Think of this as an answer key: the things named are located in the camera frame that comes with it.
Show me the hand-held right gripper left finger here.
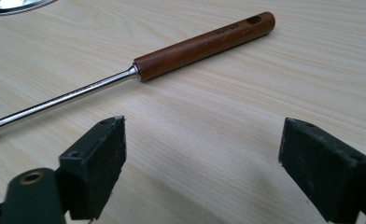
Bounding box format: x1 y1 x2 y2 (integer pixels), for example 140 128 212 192
58 115 128 221

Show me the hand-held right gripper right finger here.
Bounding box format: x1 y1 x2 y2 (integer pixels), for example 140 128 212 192
277 117 366 224

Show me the wooden-handled steel ladle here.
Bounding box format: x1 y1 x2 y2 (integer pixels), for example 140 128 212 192
0 11 276 142

